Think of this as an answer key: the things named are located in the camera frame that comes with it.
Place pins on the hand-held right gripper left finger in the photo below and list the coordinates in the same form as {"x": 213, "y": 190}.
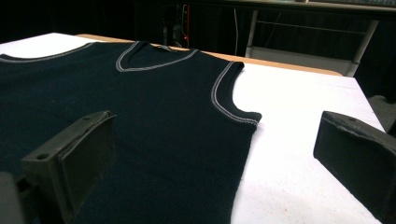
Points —
{"x": 81, "y": 155}

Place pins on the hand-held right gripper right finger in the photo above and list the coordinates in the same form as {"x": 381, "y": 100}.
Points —
{"x": 358, "y": 155}

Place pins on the dark knit vest white trim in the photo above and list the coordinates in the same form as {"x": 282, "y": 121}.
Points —
{"x": 155, "y": 124}

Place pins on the white table cover sheet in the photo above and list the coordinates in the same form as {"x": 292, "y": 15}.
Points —
{"x": 295, "y": 124}

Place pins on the wooden table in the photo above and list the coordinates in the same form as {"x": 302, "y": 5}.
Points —
{"x": 280, "y": 64}

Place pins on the electronics rack with red light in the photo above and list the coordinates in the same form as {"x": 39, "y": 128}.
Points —
{"x": 180, "y": 28}

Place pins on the white metal desk frame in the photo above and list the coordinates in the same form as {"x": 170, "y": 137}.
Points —
{"x": 295, "y": 59}

